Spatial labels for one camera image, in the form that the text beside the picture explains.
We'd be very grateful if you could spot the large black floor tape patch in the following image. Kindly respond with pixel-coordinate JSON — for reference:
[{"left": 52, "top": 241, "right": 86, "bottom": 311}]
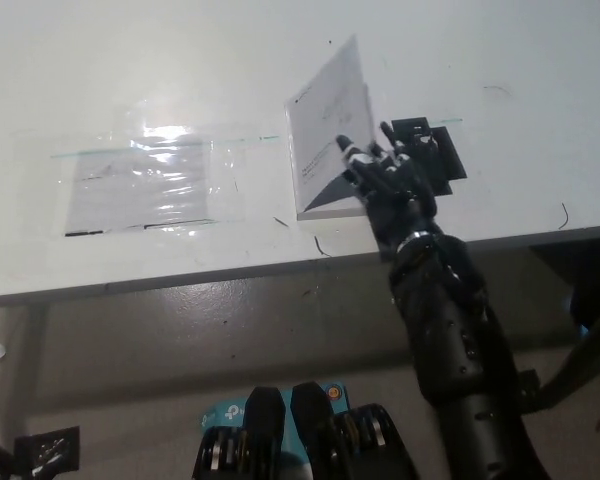
[{"left": 515, "top": 368, "right": 542, "bottom": 416}]

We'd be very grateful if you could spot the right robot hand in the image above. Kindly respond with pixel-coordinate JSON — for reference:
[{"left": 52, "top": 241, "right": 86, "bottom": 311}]
[{"left": 335, "top": 119, "right": 440, "bottom": 262}]

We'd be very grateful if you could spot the small black floor tape patch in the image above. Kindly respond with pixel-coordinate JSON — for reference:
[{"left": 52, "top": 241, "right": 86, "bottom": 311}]
[{"left": 13, "top": 425, "right": 82, "bottom": 475}]

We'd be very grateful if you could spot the robot torso block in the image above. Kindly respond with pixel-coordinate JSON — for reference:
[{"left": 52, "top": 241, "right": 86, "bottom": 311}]
[
  {"left": 290, "top": 382, "right": 422, "bottom": 480},
  {"left": 192, "top": 385, "right": 289, "bottom": 480}
]

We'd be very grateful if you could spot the dark desk underframe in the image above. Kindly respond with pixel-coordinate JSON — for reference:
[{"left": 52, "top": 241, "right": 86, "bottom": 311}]
[{"left": 527, "top": 238, "right": 600, "bottom": 324}]

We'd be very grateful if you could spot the robot left torso block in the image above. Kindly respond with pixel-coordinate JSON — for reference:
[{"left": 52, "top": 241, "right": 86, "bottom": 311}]
[{"left": 192, "top": 385, "right": 289, "bottom": 480}]

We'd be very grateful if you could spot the black marker patch on desk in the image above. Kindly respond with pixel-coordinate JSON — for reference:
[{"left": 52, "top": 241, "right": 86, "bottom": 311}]
[{"left": 389, "top": 117, "right": 469, "bottom": 196}]

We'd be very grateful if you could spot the black slanted leg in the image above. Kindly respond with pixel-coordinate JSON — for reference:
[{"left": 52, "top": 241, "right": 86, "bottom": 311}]
[{"left": 523, "top": 319, "right": 600, "bottom": 417}]

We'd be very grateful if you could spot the white grey paperback book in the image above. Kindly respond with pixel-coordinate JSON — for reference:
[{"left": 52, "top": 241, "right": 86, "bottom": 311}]
[{"left": 284, "top": 33, "right": 382, "bottom": 222}]

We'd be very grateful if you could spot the robot right torso block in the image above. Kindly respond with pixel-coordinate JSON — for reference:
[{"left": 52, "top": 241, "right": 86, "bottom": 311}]
[{"left": 290, "top": 382, "right": 422, "bottom": 480}]

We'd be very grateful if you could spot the clear plastic zip bag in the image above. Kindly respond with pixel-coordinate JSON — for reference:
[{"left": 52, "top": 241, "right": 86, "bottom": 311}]
[{"left": 64, "top": 133, "right": 217, "bottom": 238}]

